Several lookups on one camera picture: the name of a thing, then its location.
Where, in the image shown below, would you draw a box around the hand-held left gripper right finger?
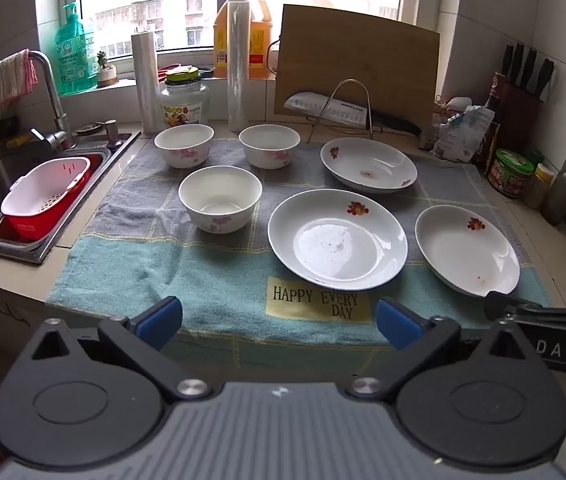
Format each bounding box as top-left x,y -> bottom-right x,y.
350,297 -> 534,403

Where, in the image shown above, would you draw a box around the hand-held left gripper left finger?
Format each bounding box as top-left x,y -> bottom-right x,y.
29,296 -> 213,403

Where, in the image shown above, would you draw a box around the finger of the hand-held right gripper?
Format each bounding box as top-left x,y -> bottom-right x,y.
483,291 -> 566,322

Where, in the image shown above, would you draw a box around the white bowl pink flowers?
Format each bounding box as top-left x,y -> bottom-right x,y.
154,124 -> 215,169
238,124 -> 301,169
178,165 -> 263,234

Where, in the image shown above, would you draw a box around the white floral plate brown stain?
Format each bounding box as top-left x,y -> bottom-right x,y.
319,137 -> 419,194

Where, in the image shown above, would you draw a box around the grey teal checked towel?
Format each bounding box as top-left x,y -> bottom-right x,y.
45,136 -> 554,378

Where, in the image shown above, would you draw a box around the dark bottle red cap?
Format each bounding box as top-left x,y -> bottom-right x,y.
543,155 -> 566,226

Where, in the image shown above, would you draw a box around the yellow lid spice jar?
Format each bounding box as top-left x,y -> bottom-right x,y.
523,162 -> 556,210

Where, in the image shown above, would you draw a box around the green lid sauce jar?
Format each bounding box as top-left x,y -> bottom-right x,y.
488,149 -> 535,200

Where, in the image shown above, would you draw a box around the red plastic basin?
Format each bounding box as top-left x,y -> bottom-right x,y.
0,152 -> 114,243

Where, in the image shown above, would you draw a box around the white plastic colander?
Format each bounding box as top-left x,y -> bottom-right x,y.
1,156 -> 92,216

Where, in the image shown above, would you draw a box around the crumpled white seasoning bag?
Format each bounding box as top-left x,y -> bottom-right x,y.
430,97 -> 495,163

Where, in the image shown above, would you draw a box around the dark soy sauce bottle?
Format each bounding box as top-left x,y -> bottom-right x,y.
473,72 -> 506,171

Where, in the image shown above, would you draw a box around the metal soap dispenser knob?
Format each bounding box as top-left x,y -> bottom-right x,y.
105,119 -> 124,148

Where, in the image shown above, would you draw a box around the dark brown knife block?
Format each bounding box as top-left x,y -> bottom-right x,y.
498,80 -> 546,153

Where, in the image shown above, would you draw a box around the glass jar with lid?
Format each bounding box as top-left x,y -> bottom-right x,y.
159,66 -> 212,128

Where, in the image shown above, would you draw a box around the short plastic wrap roll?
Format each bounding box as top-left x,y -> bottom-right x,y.
130,31 -> 164,135

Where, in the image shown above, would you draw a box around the metal faucet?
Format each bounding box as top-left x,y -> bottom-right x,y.
25,50 -> 76,151

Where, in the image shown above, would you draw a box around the small potted plant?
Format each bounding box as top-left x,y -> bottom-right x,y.
95,50 -> 118,88

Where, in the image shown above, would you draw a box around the tall plastic wrap roll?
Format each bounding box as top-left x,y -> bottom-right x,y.
226,1 -> 251,133

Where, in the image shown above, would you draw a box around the bamboo cutting board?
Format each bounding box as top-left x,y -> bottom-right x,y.
267,4 -> 441,131

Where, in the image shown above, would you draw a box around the green dish soap bottle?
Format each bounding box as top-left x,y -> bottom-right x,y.
54,2 -> 98,96

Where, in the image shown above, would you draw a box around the pink dish cloth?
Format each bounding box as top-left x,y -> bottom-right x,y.
0,49 -> 40,107

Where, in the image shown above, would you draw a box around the window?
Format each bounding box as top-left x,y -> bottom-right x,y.
38,0 -> 459,56

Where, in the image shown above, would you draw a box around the kitchen knife black handle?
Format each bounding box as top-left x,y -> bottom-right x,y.
283,91 -> 423,137

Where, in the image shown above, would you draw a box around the metal wire rack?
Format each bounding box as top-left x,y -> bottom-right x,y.
305,79 -> 389,145

